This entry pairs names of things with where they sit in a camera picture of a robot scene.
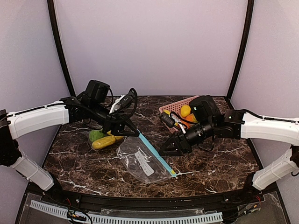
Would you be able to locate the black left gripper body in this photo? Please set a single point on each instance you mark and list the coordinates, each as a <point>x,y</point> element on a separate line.
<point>115,124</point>

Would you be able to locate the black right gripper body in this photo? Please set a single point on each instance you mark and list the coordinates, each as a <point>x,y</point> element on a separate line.
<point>182,143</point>

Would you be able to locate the small yellow toy lemon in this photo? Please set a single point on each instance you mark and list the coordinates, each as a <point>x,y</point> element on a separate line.
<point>117,138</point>

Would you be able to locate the clear zip bag yellow slider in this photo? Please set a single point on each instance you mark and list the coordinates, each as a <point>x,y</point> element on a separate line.
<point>90,143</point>

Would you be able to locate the large yellow toy fruit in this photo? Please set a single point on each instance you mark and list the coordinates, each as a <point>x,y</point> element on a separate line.
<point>103,142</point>

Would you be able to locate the yellow toy fruit front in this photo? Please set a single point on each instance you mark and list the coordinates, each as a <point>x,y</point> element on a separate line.
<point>185,111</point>

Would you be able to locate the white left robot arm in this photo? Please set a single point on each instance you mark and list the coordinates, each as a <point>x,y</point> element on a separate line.
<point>26,123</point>

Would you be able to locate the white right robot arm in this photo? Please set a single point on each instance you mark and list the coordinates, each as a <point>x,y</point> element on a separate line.
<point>241,124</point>

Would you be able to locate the green orange toy mango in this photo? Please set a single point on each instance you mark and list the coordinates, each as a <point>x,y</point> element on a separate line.
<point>191,118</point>

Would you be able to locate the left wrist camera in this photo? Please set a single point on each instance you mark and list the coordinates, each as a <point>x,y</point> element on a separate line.
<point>124,101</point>

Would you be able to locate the black left corner frame post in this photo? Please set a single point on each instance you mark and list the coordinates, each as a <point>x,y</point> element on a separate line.
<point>59,47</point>

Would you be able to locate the black corner frame post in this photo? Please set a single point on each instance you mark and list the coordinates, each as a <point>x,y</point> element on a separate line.
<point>242,48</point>
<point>59,47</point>

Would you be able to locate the white slotted cable duct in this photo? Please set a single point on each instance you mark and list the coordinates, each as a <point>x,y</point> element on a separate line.
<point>126,217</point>

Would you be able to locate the black front frame rail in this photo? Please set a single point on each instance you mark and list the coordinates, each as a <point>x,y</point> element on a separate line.
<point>90,200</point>

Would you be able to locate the black right corner frame post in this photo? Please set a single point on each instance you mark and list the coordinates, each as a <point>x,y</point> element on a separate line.
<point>242,48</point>

